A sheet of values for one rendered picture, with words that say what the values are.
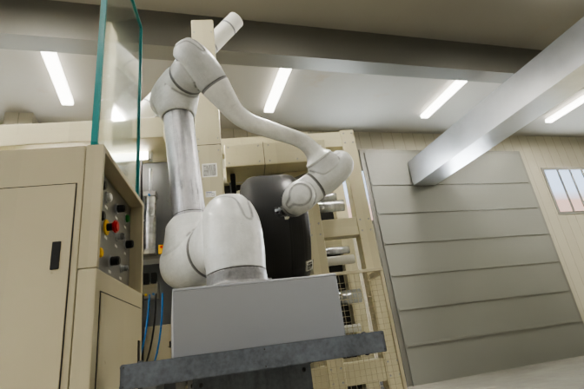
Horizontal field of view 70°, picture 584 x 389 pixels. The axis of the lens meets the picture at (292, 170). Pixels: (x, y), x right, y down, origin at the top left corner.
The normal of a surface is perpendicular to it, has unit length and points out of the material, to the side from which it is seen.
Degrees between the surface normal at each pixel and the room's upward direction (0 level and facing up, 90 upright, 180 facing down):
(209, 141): 90
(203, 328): 90
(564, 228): 90
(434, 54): 90
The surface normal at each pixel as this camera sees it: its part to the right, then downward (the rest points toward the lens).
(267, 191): 0.04, -0.75
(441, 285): 0.26, -0.40
